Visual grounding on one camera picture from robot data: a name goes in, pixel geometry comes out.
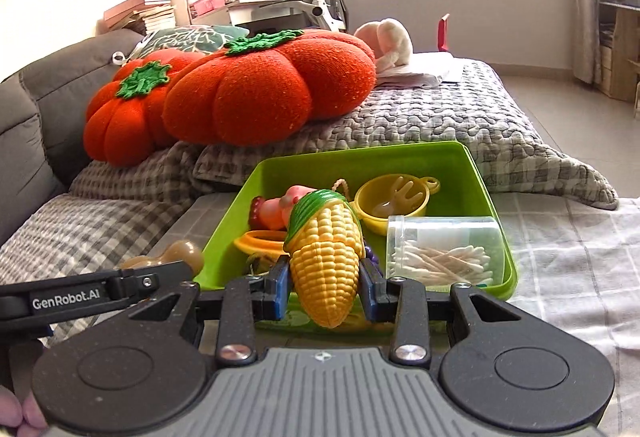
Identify person's left hand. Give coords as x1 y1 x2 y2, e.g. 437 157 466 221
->
0 387 49 437

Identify orange toy pumpkin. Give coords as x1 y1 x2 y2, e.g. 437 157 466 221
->
233 228 290 263

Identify green leaf pattern pillow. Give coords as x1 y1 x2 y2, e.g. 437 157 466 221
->
130 24 251 64

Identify large orange pumpkin cushion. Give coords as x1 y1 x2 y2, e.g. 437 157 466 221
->
162 30 377 147

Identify tan toy octopus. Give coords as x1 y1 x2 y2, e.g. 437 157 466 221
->
119 239 206 277

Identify yellow toy corn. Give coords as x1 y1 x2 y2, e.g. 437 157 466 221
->
283 190 366 329

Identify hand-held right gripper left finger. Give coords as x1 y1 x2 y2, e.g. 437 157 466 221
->
127 260 292 364

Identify white papers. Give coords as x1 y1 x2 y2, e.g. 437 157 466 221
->
375 52 467 86

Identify beige curtain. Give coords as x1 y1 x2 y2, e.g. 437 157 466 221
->
566 0 610 87

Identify yellow toy pot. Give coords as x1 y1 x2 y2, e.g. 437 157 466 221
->
354 174 442 234

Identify wooden desk with shelves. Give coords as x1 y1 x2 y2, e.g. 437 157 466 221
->
597 0 640 104

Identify purple toy grapes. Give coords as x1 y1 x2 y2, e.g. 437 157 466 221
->
362 241 385 267

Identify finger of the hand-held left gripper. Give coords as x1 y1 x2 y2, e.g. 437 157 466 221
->
112 262 197 304

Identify white plush rabbit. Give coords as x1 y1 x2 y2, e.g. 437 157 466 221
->
353 18 416 74

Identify red plastic object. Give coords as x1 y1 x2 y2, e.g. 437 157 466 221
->
436 14 452 54

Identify cream starfish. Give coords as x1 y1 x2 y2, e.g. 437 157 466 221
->
377 176 427 218

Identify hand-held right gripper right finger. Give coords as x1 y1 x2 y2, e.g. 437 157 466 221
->
358 259 522 365

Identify grey checked quilt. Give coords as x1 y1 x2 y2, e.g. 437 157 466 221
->
0 60 620 353

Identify clear cotton swab jar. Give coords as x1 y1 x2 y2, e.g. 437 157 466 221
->
385 216 507 291

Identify light grey grid bed sheet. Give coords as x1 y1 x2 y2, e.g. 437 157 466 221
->
155 192 640 398

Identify pink toy pig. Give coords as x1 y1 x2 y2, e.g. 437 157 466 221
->
250 184 317 234

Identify small orange pumpkin cushion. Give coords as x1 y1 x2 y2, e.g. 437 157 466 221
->
82 50 206 167

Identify stack of books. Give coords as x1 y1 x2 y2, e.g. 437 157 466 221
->
102 0 179 36

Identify grey sofa backrest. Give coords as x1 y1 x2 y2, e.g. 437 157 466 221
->
0 28 146 248

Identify green plastic box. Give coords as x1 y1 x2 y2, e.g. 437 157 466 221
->
192 141 519 334

